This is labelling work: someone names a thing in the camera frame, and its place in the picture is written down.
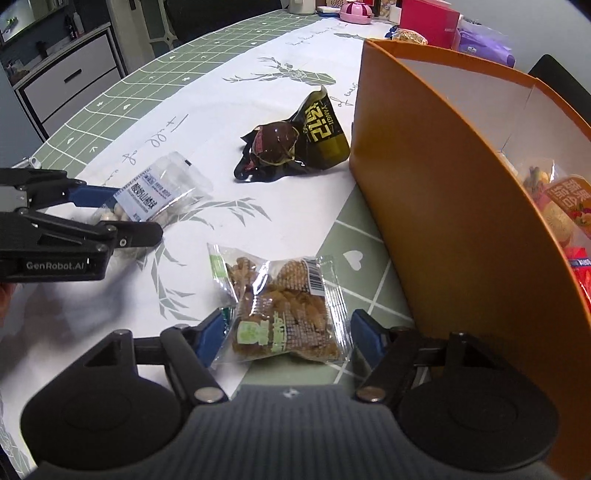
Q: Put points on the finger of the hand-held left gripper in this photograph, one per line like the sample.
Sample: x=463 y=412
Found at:
x=138 y=234
x=94 y=196

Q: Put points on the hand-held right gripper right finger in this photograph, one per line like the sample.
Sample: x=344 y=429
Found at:
x=369 y=337

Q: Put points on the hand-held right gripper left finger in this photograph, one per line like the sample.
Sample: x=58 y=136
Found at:
x=210 y=339

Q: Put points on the clear packet of white balls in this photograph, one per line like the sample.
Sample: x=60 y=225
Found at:
x=157 y=194

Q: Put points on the clear packet of brown snacks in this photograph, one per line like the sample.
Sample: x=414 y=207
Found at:
x=281 y=304

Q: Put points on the orange cardboard box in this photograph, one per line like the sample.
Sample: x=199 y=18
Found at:
x=438 y=184

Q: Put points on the grey drawer cabinet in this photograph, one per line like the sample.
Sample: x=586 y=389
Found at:
x=69 y=78

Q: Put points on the black packet with brown egg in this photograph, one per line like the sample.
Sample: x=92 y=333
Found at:
x=274 y=143

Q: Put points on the green checkered tablecloth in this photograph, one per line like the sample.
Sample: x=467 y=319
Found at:
x=231 y=92

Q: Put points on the dark screen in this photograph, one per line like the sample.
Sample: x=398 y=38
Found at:
x=14 y=18

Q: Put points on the olive yellow snack packet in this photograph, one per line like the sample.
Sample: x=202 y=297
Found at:
x=323 y=134

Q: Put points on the red snack packet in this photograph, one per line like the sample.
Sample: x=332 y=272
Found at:
x=579 y=272

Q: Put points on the orange labelled snack packet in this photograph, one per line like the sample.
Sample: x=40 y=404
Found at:
x=568 y=198

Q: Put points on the white mug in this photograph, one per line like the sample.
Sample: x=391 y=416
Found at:
x=302 y=5

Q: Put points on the gold snack packet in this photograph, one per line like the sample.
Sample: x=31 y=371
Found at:
x=408 y=37

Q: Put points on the pink round container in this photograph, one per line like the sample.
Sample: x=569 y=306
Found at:
x=356 y=11

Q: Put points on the purple tissue pack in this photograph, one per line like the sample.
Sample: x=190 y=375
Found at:
x=485 y=44

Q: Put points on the black chair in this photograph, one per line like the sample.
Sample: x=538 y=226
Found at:
x=554 y=74

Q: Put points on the pink box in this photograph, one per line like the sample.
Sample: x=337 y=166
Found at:
x=427 y=18

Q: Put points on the dark chair with pale frame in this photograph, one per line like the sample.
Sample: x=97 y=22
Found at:
x=221 y=18

